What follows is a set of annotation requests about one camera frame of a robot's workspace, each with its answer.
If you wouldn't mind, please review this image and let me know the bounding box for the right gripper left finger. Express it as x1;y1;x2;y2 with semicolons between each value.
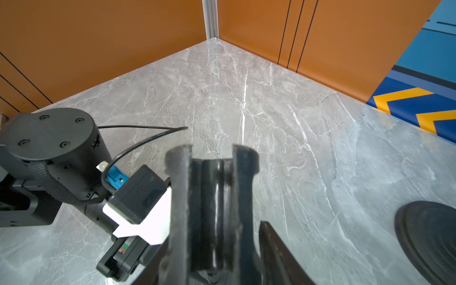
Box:
133;245;167;285

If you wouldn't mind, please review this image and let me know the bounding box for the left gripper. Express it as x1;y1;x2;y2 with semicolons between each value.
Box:
96;236;167;282

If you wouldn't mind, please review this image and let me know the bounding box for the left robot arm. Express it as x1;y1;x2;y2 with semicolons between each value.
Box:
1;108;170;281

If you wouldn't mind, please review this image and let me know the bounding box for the black round stand base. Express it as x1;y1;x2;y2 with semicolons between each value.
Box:
394;201;456;285

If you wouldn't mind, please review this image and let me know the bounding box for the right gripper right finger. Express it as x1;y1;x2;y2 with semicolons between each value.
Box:
259;221;315;285

